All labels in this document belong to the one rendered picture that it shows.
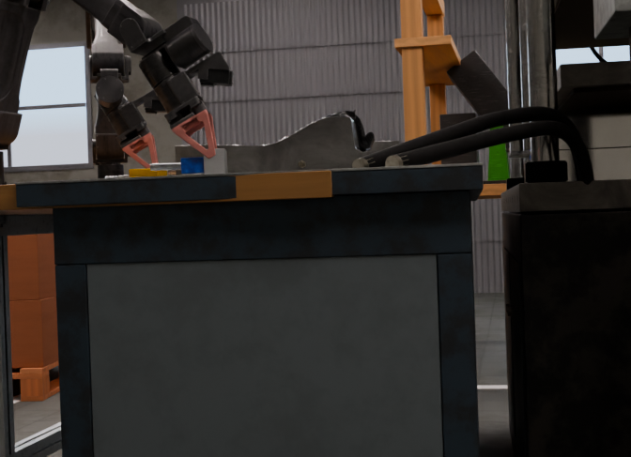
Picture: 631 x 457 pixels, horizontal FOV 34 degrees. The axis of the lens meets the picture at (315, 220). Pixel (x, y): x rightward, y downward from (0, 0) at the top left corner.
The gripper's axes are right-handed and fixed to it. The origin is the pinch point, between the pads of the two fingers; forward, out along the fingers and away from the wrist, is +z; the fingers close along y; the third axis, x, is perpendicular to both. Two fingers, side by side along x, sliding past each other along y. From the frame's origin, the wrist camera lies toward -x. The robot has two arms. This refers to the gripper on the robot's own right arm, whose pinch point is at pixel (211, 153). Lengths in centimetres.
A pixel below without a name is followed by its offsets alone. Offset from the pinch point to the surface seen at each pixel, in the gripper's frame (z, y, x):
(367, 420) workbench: 48, -29, -1
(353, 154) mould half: 12.0, 32.0, -23.1
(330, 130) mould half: 5.3, 32.7, -21.5
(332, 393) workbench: 42, -28, 2
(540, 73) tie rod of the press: 18, 37, -66
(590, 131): 36, 77, -79
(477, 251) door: 120, 722, -116
